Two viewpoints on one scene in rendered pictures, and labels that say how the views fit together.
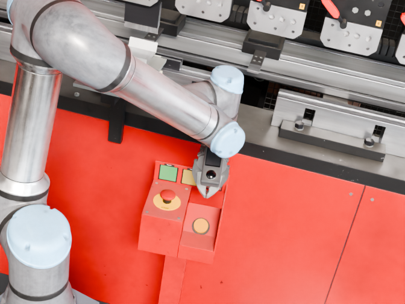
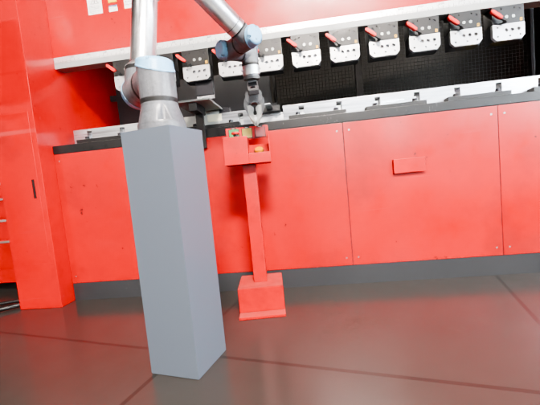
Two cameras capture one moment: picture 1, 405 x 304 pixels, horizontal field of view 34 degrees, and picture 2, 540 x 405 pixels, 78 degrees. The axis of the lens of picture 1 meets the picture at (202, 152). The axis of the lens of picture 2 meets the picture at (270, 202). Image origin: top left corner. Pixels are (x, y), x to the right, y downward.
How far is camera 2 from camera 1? 125 cm
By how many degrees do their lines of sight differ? 28
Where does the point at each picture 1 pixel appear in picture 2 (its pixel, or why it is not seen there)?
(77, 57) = not seen: outside the picture
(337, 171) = (325, 119)
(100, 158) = not seen: hidden behind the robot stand
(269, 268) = (309, 202)
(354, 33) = (308, 55)
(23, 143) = (140, 33)
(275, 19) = (268, 63)
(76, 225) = not seen: hidden behind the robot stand
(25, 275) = (148, 79)
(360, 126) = (329, 105)
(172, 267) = (249, 182)
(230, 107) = (253, 54)
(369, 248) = (359, 162)
